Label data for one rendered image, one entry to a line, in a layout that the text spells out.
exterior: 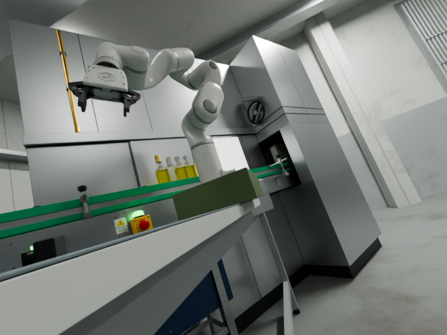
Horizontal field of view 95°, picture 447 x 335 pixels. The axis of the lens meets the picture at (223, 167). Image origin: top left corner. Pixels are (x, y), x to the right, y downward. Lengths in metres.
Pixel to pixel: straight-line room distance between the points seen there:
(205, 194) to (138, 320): 0.44
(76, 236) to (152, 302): 0.71
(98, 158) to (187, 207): 0.81
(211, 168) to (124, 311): 0.57
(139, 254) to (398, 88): 4.50
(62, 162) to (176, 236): 1.15
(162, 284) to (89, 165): 1.11
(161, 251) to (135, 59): 0.65
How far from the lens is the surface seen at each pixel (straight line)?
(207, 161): 0.74
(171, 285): 0.30
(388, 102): 4.41
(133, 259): 0.18
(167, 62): 0.89
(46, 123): 1.45
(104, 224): 0.96
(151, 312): 0.26
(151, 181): 1.32
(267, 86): 1.97
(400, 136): 4.30
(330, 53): 4.29
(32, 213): 0.99
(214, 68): 1.02
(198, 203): 0.64
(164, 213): 1.01
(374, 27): 4.99
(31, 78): 1.60
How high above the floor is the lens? 0.75
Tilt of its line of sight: 11 degrees up
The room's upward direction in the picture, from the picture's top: 19 degrees counter-clockwise
